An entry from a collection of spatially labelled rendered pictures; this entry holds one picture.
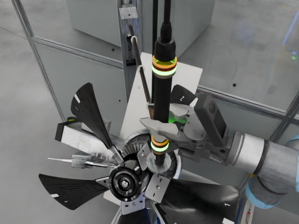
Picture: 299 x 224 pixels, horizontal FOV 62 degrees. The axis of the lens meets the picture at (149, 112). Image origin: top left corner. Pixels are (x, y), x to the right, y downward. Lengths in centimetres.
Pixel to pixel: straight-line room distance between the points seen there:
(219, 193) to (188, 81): 43
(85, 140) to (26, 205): 134
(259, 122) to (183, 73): 66
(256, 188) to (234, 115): 93
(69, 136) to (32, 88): 207
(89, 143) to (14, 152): 163
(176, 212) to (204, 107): 47
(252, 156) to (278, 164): 5
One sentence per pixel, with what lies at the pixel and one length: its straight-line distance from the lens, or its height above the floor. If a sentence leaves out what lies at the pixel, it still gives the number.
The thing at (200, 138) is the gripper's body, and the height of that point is 157.
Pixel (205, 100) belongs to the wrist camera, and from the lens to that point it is 47.
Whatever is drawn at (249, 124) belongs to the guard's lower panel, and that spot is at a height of 85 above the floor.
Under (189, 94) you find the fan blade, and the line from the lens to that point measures 81.
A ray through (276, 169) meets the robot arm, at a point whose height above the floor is 156.
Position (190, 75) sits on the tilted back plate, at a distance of 100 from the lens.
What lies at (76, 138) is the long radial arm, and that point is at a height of 112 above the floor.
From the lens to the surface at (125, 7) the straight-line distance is 113.
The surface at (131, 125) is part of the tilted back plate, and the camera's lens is 109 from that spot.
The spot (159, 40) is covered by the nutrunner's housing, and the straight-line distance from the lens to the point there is 42.
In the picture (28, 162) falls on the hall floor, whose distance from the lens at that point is 251.
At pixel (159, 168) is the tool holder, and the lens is 71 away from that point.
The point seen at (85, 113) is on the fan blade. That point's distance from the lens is 91.
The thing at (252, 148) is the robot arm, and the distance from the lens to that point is 53.
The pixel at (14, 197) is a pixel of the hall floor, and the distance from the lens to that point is 240.
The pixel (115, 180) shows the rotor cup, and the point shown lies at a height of 122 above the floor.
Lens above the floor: 199
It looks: 50 degrees down
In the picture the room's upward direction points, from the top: straight up
